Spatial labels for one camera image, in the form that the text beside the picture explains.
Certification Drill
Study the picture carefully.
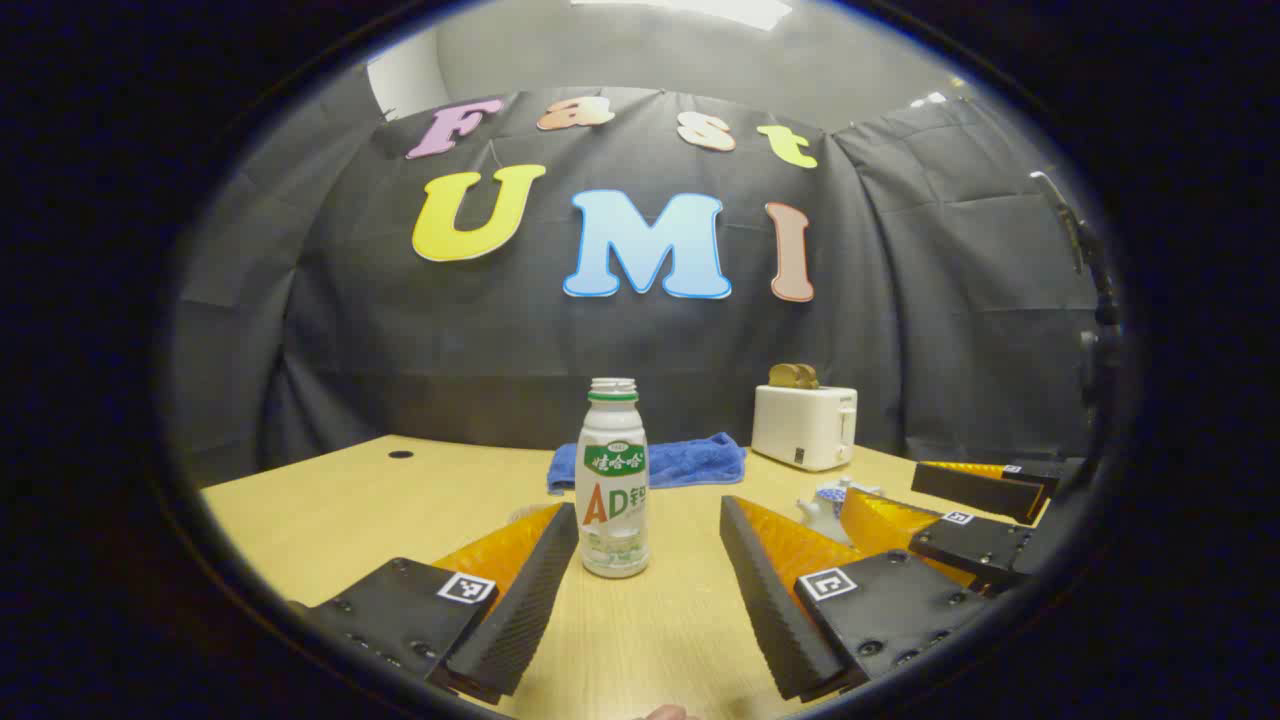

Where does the blue towel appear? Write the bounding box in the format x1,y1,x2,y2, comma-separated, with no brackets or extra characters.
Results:
547,432,748,496

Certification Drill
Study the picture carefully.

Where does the white toaster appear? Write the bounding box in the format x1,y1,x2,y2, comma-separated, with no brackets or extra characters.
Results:
750,384,859,473

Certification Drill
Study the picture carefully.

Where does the white water bottle green label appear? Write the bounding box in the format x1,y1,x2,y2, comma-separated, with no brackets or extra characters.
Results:
575,378,651,579

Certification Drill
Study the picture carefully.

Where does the black backdrop cloth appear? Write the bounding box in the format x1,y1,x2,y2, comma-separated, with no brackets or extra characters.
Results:
170,85,1111,481

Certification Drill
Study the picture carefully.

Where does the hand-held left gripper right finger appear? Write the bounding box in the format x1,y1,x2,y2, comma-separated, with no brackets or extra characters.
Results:
718,495,996,703

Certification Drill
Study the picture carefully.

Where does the white teacup blue pattern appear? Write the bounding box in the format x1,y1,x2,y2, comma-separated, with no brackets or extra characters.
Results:
796,484,863,547

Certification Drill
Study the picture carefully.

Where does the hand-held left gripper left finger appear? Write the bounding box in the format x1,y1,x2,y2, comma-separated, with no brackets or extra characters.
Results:
290,500,581,706

